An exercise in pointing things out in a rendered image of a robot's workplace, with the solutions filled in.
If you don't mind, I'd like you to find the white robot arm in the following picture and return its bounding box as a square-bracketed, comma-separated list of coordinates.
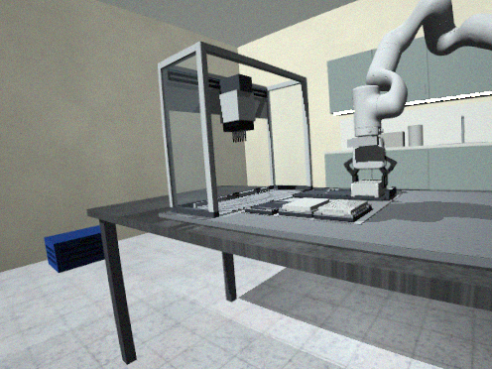
[347, 0, 492, 148]

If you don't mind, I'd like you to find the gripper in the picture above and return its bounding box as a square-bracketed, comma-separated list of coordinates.
[343, 137, 397, 188]

